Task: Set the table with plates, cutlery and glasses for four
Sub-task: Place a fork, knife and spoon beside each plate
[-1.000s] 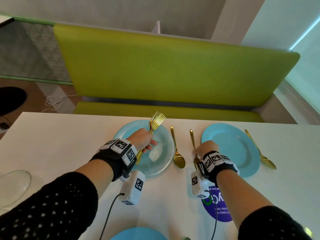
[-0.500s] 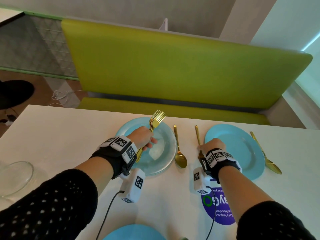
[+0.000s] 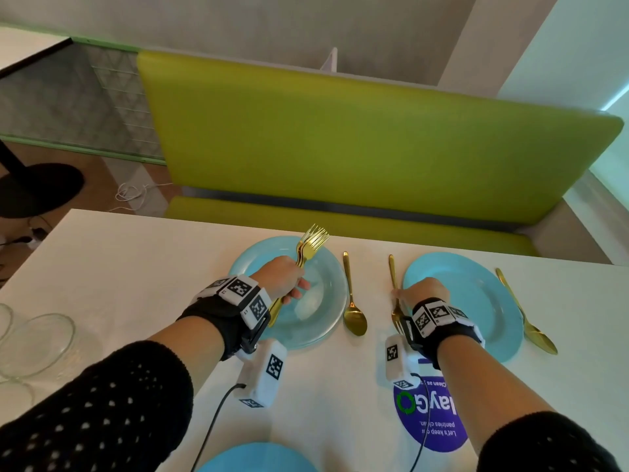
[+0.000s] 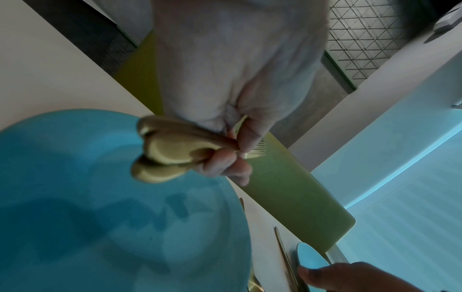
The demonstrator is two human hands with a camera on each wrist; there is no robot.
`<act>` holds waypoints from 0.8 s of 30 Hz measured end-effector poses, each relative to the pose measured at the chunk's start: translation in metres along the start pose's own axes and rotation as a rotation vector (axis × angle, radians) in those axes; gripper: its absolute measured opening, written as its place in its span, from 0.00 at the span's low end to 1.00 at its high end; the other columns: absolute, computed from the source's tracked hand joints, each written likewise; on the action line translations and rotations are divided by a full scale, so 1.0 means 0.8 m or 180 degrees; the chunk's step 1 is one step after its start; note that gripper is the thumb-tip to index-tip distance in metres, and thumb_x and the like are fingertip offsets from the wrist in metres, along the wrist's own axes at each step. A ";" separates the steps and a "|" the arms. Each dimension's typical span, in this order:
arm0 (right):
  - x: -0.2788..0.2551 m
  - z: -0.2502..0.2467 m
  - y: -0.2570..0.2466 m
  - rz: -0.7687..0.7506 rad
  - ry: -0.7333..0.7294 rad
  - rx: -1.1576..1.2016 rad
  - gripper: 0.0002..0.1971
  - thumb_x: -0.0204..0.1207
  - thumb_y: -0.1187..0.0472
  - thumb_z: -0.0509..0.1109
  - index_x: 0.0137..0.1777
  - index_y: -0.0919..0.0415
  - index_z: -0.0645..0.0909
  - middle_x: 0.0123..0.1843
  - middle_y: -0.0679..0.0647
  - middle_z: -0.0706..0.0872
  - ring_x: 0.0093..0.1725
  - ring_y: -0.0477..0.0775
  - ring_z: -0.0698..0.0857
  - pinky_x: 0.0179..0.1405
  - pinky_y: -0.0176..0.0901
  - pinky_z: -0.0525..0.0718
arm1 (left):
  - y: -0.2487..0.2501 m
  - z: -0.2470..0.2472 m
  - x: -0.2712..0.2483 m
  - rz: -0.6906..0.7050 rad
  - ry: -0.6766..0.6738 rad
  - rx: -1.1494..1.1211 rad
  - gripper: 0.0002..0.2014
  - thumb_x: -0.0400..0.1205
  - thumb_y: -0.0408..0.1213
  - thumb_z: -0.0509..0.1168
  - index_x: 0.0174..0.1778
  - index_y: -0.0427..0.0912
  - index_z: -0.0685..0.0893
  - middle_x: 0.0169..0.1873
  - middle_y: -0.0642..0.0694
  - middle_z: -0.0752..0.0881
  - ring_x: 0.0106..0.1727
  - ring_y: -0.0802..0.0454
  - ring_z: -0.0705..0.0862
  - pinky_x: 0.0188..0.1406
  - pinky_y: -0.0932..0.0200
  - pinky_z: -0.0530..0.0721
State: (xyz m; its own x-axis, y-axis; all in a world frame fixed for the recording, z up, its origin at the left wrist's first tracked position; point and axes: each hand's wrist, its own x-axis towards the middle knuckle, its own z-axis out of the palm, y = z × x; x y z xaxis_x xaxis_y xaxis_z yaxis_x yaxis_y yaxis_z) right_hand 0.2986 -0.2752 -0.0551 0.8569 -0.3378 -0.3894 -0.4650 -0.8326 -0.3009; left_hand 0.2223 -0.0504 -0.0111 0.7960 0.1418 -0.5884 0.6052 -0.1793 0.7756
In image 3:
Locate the person's right hand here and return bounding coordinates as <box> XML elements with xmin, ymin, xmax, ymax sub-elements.
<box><xmin>395</xmin><ymin>277</ymin><xmax>451</xmax><ymax>315</ymax></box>

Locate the person's left hand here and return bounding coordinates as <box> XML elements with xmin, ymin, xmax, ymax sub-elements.
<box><xmin>250</xmin><ymin>255</ymin><xmax>311</xmax><ymax>305</ymax></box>

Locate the person's left forearm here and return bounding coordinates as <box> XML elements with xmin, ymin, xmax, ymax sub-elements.
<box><xmin>0</xmin><ymin>317</ymin><xmax>227</xmax><ymax>472</ymax></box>

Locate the person's right forearm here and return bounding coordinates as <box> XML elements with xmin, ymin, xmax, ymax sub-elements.
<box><xmin>434</xmin><ymin>334</ymin><xmax>622</xmax><ymax>472</ymax></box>

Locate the round purple sticker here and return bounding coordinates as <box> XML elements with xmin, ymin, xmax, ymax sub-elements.
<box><xmin>392</xmin><ymin>358</ymin><xmax>472</xmax><ymax>454</ymax></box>

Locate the green upholstered bench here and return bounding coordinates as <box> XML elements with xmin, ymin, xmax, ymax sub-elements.
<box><xmin>136</xmin><ymin>49</ymin><xmax>625</xmax><ymax>259</ymax></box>

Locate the pale window blind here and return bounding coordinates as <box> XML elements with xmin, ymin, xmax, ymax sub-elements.
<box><xmin>601</xmin><ymin>83</ymin><xmax>629</xmax><ymax>182</ymax></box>

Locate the black round object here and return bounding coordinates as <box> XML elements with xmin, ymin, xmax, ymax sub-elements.
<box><xmin>0</xmin><ymin>163</ymin><xmax>85</xmax><ymax>220</ymax></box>

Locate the black table pole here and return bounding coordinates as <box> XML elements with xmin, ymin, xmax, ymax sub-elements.
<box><xmin>0</xmin><ymin>140</ymin><xmax>28</xmax><ymax>180</ymax></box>

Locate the white table with black edge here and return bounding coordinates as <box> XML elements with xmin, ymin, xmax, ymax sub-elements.
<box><xmin>0</xmin><ymin>26</ymin><xmax>73</xmax><ymax>77</ymax></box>

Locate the black wrist strap with markers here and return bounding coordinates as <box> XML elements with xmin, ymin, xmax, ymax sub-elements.
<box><xmin>176</xmin><ymin>275</ymin><xmax>272</xmax><ymax>362</ymax></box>
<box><xmin>400</xmin><ymin>297</ymin><xmax>486</xmax><ymax>359</ymax></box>

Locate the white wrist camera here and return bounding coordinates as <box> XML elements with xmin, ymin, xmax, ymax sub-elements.
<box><xmin>235</xmin><ymin>338</ymin><xmax>288</xmax><ymax>408</ymax></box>
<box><xmin>385</xmin><ymin>334</ymin><xmax>429</xmax><ymax>391</ymax></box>

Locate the black camera cable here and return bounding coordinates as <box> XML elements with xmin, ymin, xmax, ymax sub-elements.
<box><xmin>408</xmin><ymin>373</ymin><xmax>438</xmax><ymax>472</ymax></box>
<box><xmin>190</xmin><ymin>383</ymin><xmax>248</xmax><ymax>472</ymax></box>

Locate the white floor cable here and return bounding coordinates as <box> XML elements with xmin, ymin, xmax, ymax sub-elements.
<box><xmin>107</xmin><ymin>180</ymin><xmax>174</xmax><ymax>213</ymax></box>

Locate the wire mesh panel green frame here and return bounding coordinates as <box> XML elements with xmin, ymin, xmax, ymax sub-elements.
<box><xmin>0</xmin><ymin>36</ymin><xmax>167</xmax><ymax>167</ymax></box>

